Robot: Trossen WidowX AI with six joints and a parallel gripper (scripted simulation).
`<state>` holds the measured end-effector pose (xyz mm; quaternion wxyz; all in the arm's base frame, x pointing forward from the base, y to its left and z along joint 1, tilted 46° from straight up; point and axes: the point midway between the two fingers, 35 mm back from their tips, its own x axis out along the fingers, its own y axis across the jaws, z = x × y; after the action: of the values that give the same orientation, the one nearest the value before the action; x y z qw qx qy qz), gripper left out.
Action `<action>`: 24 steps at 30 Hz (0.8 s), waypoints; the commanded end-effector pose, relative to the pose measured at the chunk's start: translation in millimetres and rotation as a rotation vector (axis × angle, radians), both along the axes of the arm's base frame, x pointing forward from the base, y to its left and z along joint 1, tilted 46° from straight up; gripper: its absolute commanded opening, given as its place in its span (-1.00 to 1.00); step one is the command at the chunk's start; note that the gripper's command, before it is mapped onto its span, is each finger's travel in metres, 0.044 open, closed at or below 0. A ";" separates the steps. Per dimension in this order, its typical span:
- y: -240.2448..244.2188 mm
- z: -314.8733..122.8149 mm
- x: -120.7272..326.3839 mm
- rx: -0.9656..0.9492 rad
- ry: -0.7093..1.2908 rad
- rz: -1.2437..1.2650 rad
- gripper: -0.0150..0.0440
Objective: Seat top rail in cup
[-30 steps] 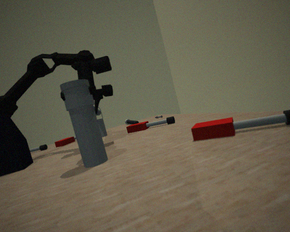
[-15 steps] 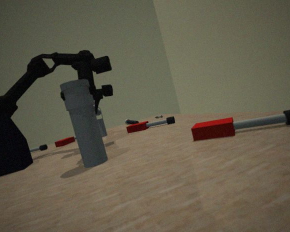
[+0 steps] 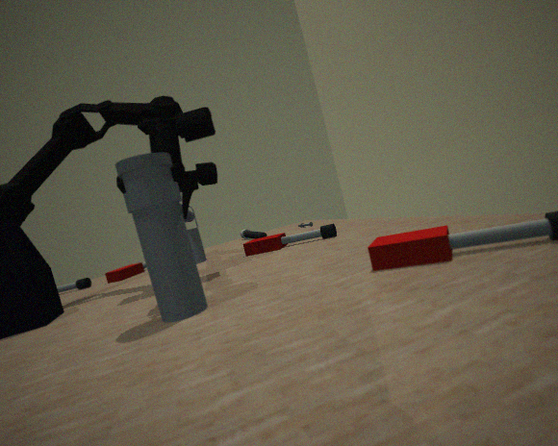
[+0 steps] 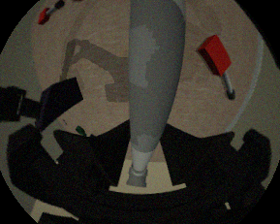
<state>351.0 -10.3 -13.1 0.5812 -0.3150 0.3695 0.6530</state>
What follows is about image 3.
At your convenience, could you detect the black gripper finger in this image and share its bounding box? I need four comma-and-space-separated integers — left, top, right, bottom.
182, 178, 198, 219

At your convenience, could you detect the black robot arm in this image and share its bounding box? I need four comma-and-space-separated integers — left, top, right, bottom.
0, 96, 215, 226

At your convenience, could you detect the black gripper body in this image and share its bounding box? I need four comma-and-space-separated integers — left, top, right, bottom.
116, 140, 217, 193

